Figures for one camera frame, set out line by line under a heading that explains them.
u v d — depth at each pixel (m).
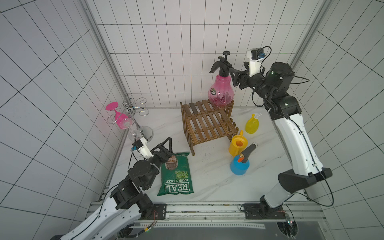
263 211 0.65
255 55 0.49
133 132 0.86
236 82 0.55
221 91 0.78
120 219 0.57
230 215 0.73
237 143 0.86
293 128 0.43
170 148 0.60
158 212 0.72
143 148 0.57
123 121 0.76
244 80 0.52
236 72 0.53
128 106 1.19
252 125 1.00
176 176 0.81
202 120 0.94
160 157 0.57
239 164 0.78
